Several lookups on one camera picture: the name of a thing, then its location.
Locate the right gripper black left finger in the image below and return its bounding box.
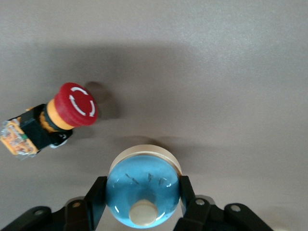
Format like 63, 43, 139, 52
51, 177, 108, 231

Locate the light blue desk bell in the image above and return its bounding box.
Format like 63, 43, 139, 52
105, 144, 183, 228

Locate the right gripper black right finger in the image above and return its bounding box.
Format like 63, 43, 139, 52
174, 176, 231, 231

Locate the red emergency stop orange base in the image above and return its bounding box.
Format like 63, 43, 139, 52
0, 82, 99, 159

